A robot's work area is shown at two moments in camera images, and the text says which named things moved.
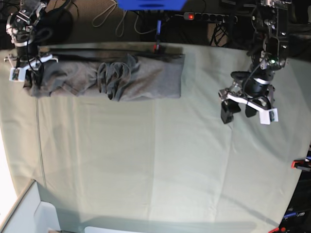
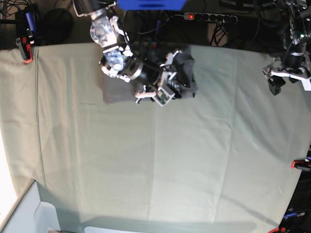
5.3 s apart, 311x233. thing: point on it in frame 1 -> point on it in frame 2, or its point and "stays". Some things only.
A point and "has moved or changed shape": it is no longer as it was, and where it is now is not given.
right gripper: x=17 y=73 -> x=165 y=90
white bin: x=31 y=215 stays
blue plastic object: x=151 y=5 stays
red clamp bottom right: x=278 y=229 stays
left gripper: x=263 y=104 -> x=302 y=74
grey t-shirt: x=118 y=73 has moved or changed shape
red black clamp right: x=302 y=164 stays
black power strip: x=210 y=17 stays
